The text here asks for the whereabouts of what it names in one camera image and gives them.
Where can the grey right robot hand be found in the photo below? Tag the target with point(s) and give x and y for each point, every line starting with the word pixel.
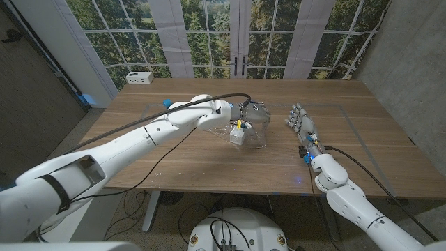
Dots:
pixel 304 122

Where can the clear plastic wrap sheet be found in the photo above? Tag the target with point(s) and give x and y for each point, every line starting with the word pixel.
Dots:
pixel 256 137

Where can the white cube block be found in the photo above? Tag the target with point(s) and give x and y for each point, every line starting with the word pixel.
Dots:
pixel 237 137

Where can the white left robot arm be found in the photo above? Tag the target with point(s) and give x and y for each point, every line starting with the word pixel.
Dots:
pixel 122 150

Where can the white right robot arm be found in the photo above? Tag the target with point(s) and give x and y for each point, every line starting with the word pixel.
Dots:
pixel 352 202

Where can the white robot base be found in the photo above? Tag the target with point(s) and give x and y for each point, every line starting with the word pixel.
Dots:
pixel 240 230

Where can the small blue block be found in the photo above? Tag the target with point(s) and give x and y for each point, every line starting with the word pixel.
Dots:
pixel 167 102

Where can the grey table leg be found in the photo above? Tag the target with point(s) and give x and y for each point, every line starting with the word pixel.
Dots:
pixel 329 219

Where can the printed window backdrop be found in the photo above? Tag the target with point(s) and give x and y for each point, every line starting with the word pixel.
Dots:
pixel 209 35

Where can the black round floor item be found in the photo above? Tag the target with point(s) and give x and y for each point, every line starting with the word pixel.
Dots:
pixel 170 198

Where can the white power strip box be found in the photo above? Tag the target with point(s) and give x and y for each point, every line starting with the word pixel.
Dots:
pixel 139 77

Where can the white table leg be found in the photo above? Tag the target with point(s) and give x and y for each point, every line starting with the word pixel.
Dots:
pixel 151 212

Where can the light blue floor object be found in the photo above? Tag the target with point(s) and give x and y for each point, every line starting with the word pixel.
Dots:
pixel 87 99

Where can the dark brown door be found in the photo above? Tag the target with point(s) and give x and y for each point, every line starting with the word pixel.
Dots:
pixel 28 87

